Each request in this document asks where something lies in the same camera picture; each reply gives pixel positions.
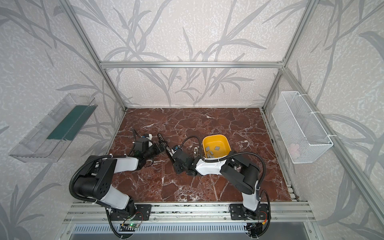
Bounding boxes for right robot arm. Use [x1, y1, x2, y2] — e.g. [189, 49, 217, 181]
[167, 148, 267, 220]

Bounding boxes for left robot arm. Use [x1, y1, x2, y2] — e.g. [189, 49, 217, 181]
[69, 134, 168, 216]

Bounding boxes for grey staple strips in tray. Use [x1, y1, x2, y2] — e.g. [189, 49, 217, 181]
[205, 146, 220, 158]

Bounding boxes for yellow plastic tray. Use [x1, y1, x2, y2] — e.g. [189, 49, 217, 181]
[203, 135, 231, 159]

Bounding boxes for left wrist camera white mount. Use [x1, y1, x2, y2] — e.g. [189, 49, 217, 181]
[141, 134, 153, 143]

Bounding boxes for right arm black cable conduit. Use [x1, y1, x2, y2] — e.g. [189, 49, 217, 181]
[179, 135, 272, 223]

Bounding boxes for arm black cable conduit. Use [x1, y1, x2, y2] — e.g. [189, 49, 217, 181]
[179, 135, 272, 223]
[68, 128, 142, 203]

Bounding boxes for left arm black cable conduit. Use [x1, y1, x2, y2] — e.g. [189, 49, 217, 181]
[68, 128, 142, 203]

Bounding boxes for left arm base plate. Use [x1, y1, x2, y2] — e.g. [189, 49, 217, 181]
[110, 204, 152, 221]

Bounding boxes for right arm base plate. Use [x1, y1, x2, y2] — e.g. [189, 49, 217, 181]
[229, 203, 271, 221]

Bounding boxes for aluminium front rail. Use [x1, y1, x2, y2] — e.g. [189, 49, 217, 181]
[63, 202, 316, 224]

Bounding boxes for clear acrylic wall shelf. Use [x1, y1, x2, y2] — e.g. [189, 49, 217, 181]
[9, 94, 98, 163]

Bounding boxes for white wire mesh basket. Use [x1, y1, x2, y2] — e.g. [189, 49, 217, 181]
[272, 91, 334, 164]

